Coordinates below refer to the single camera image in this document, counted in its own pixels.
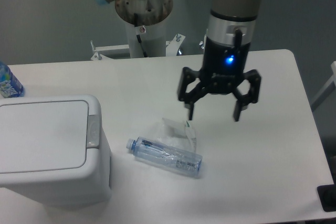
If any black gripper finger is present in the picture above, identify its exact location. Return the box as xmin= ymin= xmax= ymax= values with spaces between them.
xmin=233 ymin=69 xmax=262 ymax=122
xmin=177 ymin=67 xmax=211 ymax=120

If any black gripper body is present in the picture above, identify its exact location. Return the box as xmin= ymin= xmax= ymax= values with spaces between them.
xmin=198 ymin=35 xmax=249 ymax=95

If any white push-lid trash can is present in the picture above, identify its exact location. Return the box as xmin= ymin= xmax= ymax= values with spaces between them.
xmin=1 ymin=95 xmax=112 ymax=206

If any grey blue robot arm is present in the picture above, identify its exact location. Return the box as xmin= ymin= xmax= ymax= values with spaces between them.
xmin=96 ymin=0 xmax=261 ymax=121

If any crumpled clear plastic wrapper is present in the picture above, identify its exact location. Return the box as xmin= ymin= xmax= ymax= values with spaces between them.
xmin=148 ymin=118 xmax=197 ymax=153

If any clear empty plastic bottle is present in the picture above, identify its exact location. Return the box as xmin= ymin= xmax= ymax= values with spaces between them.
xmin=126 ymin=137 xmax=203 ymax=177

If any black clamp at table edge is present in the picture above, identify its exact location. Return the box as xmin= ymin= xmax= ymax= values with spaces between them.
xmin=317 ymin=184 xmax=335 ymax=212

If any blue labelled water bottle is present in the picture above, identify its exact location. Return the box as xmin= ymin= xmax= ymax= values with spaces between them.
xmin=1 ymin=62 xmax=25 ymax=98

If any white metal base frame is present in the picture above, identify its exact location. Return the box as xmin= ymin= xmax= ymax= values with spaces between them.
xmin=90 ymin=34 xmax=186 ymax=61

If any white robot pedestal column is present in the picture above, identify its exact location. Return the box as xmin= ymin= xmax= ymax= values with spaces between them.
xmin=125 ymin=21 xmax=166 ymax=58

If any black cable on pedestal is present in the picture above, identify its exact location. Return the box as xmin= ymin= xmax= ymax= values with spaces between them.
xmin=133 ymin=13 xmax=148 ymax=58

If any white frame at right edge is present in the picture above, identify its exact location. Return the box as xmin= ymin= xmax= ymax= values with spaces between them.
xmin=310 ymin=61 xmax=335 ymax=112

